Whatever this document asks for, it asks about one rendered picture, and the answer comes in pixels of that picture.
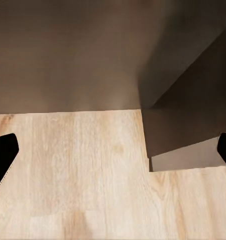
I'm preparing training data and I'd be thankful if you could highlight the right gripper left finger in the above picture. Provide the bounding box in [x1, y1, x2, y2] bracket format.
[0, 133, 19, 182]

